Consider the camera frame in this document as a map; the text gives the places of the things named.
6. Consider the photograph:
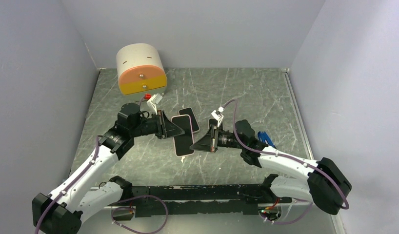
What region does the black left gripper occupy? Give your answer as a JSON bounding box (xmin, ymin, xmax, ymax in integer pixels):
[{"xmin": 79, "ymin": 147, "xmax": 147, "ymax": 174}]
[{"xmin": 130, "ymin": 110, "xmax": 184, "ymax": 139}]

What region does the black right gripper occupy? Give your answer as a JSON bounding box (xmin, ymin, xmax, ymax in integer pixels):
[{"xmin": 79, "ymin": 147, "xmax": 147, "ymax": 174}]
[{"xmin": 190, "ymin": 124, "xmax": 245, "ymax": 152}]

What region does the black phone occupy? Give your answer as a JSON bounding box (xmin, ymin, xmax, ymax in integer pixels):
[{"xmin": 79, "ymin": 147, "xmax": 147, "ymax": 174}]
[
  {"xmin": 208, "ymin": 118, "xmax": 218, "ymax": 128},
  {"xmin": 178, "ymin": 107, "xmax": 200, "ymax": 134},
  {"xmin": 172, "ymin": 116, "xmax": 195, "ymax": 156}
]

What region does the pink phone case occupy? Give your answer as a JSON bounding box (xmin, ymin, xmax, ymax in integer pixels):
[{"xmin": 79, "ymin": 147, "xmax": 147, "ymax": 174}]
[{"xmin": 170, "ymin": 114, "xmax": 196, "ymax": 157}]

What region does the black phone front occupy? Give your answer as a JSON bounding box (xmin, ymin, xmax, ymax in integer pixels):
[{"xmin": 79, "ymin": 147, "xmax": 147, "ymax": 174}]
[{"xmin": 178, "ymin": 107, "xmax": 200, "ymax": 134}]

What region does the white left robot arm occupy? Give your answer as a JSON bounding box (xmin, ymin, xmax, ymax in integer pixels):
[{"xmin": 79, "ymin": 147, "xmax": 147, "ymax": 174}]
[{"xmin": 32, "ymin": 103, "xmax": 184, "ymax": 234}]

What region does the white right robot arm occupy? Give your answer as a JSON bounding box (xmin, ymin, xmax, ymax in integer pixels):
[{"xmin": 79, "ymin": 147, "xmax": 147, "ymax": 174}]
[{"xmin": 190, "ymin": 120, "xmax": 352, "ymax": 215}]

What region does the cream round drawer box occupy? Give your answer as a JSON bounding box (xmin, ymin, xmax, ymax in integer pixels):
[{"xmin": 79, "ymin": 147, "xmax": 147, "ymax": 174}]
[{"xmin": 116, "ymin": 43, "xmax": 168, "ymax": 96}]

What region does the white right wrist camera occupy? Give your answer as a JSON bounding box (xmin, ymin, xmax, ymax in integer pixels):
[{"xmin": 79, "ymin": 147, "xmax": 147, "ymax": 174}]
[{"xmin": 211, "ymin": 107, "xmax": 224, "ymax": 127}]

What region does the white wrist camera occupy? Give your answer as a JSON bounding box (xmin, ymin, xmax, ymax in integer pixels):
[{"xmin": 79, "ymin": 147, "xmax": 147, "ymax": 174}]
[
  {"xmin": 211, "ymin": 107, "xmax": 224, "ymax": 127},
  {"xmin": 144, "ymin": 93, "xmax": 163, "ymax": 114}
]

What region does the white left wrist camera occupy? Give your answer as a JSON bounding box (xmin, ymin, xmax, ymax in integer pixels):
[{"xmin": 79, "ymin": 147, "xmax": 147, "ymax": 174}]
[{"xmin": 144, "ymin": 93, "xmax": 163, "ymax": 114}]

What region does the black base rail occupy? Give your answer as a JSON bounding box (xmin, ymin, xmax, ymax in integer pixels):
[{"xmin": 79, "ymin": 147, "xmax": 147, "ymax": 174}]
[{"xmin": 99, "ymin": 183, "xmax": 293, "ymax": 217}]

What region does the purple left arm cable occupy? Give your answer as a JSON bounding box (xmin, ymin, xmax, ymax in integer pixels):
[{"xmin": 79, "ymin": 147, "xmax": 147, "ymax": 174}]
[{"xmin": 34, "ymin": 136, "xmax": 101, "ymax": 234}]

